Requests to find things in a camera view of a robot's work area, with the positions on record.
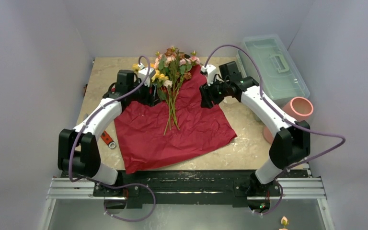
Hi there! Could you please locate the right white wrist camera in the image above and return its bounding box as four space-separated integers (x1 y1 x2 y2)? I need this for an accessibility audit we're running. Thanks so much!
200 64 218 86

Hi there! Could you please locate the yellow rose stem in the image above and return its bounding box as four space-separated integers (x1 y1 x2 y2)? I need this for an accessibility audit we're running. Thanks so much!
132 64 169 103

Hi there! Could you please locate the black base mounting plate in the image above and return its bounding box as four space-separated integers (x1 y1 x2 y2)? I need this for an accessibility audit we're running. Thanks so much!
60 170 309 210

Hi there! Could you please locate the aluminium rail frame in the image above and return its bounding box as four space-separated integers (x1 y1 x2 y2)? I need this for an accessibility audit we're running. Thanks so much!
41 133 335 230

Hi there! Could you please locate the pink cylindrical vase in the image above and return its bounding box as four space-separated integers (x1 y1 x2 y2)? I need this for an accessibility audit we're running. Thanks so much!
263 96 314 145

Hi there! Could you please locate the flower bouquet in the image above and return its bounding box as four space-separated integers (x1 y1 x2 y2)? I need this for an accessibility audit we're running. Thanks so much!
114 64 238 175

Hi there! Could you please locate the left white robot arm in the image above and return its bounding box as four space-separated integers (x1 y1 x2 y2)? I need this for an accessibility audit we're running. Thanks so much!
57 68 155 196

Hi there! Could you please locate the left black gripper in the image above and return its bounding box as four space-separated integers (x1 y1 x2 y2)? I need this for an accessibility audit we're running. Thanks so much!
128 78 160 107

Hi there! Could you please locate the brown orange rose stem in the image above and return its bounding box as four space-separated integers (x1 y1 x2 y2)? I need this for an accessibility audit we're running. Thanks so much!
162 47 193 129

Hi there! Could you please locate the purple cable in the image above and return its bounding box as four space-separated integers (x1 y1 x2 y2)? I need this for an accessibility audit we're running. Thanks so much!
68 56 156 223
204 44 346 217

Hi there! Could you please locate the adjustable wrench with red handle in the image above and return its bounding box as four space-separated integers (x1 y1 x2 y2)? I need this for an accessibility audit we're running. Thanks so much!
101 131 116 149

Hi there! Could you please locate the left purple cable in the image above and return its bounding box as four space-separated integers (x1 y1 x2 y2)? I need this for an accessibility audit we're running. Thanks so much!
68 56 156 223

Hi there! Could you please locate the clear plastic storage box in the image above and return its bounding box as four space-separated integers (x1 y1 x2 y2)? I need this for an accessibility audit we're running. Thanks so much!
237 34 310 108

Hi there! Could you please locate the small pink flower bud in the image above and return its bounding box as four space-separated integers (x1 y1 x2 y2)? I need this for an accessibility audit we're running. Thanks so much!
279 216 289 230

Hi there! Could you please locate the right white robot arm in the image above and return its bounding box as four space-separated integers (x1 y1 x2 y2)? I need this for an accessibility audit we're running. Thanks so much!
199 61 310 195

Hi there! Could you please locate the cream ribbon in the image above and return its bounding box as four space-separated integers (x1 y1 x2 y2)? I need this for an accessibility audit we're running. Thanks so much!
222 97 239 107

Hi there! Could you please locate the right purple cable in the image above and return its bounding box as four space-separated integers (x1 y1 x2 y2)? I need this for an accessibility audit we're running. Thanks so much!
204 44 346 217

